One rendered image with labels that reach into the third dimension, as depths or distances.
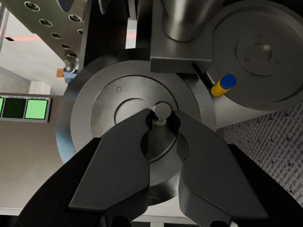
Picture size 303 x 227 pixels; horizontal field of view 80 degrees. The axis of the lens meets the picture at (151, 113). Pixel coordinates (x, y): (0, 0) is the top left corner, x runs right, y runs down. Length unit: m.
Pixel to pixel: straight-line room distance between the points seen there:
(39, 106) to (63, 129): 0.40
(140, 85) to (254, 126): 0.22
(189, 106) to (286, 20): 0.14
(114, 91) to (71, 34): 0.34
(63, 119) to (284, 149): 0.25
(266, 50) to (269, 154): 0.14
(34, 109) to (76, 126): 0.42
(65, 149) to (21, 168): 0.42
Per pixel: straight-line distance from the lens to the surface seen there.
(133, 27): 0.64
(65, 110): 0.19
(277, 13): 0.25
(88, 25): 0.22
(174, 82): 0.17
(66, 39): 0.51
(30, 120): 0.59
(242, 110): 0.20
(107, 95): 0.16
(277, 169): 0.29
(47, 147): 0.56
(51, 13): 0.44
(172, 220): 0.53
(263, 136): 0.31
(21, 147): 0.60
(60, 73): 3.57
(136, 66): 0.18
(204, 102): 0.18
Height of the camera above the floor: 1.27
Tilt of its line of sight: 11 degrees down
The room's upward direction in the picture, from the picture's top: 177 degrees counter-clockwise
